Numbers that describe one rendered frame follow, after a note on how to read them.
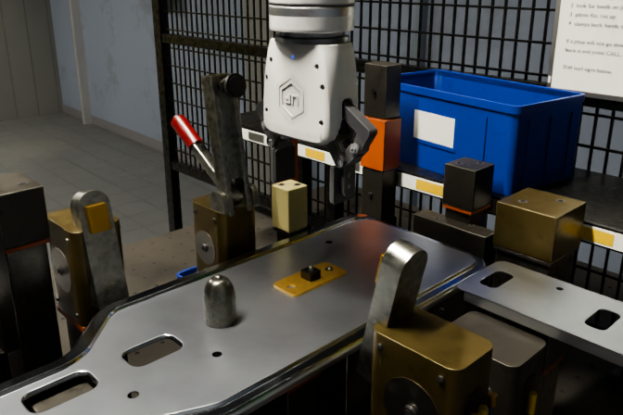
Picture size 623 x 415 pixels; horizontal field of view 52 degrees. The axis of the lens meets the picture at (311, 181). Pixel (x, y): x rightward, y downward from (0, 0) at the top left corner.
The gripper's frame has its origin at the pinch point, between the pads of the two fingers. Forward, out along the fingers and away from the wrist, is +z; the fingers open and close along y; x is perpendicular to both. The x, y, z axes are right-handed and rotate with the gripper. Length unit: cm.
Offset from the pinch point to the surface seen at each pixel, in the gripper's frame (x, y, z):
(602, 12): 54, 6, -16
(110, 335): -22.0, -4.9, 11.8
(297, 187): 7.8, -10.9, 5.3
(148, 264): 18, -73, 42
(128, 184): 139, -318, 112
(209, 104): -1.8, -15.7, -6.3
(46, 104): 187, -566, 103
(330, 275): 1.9, 1.2, 11.5
